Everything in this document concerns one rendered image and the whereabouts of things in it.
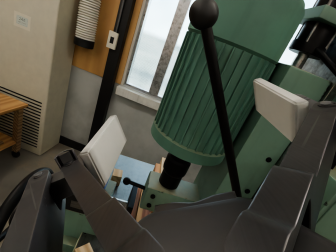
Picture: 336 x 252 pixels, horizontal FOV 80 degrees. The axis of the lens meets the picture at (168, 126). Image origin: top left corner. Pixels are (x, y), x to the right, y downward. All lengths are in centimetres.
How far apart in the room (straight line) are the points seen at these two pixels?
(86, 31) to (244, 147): 160
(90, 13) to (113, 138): 167
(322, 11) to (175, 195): 45
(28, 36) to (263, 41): 179
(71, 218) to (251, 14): 55
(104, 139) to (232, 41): 24
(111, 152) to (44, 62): 175
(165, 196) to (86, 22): 154
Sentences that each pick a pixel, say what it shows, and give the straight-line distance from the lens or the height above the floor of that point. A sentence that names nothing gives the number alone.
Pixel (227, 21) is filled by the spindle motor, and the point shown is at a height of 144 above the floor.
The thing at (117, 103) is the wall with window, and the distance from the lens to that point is 199.
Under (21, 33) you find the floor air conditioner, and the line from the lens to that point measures 199.
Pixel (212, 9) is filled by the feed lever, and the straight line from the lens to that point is 26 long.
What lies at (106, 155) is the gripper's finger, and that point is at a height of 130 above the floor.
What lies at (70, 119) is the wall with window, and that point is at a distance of 229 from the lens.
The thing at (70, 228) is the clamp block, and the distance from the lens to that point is 61.
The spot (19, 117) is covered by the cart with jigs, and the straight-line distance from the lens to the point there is 202.
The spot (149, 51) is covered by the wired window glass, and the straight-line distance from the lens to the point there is 191.
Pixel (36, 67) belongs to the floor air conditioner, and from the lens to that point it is 196.
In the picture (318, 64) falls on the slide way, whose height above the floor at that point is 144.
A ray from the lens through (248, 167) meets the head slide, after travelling 44.
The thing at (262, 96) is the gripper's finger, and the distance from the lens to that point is 18.
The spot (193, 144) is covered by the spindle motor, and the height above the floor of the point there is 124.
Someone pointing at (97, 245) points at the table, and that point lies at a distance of 59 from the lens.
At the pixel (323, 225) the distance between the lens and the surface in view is 40.
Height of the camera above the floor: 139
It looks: 23 degrees down
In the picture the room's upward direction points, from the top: 22 degrees clockwise
